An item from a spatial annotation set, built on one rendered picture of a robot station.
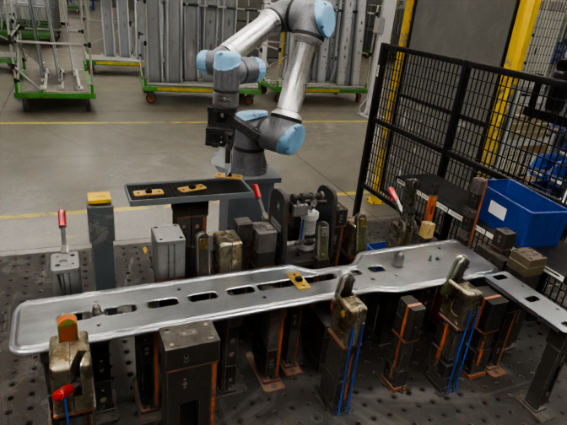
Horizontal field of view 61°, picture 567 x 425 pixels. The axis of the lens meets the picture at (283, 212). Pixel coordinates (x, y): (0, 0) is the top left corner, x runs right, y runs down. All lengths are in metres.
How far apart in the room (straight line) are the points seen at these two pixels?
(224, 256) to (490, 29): 2.72
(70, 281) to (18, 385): 0.36
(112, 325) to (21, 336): 0.19
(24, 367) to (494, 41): 3.18
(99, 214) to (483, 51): 2.88
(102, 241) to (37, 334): 0.38
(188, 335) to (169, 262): 0.29
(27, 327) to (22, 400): 0.32
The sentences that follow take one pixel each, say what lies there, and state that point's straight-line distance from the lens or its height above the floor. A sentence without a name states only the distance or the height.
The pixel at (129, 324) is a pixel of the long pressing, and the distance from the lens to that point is 1.19.
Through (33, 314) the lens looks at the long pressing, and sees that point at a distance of 1.27.
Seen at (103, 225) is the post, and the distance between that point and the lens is 1.46.
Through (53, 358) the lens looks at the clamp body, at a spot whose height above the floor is 1.06.
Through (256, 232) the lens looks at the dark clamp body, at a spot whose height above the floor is 1.07.
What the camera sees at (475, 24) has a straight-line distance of 3.76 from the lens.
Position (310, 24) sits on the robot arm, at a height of 1.64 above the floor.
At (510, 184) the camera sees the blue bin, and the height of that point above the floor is 1.14.
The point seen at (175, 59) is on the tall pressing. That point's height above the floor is 0.67.
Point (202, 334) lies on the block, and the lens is 1.11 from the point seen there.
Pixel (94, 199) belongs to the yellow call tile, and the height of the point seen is 1.16.
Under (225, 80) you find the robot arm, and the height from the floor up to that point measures 1.49.
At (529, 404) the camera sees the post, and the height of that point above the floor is 0.71.
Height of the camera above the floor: 1.72
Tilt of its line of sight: 24 degrees down
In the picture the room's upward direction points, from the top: 6 degrees clockwise
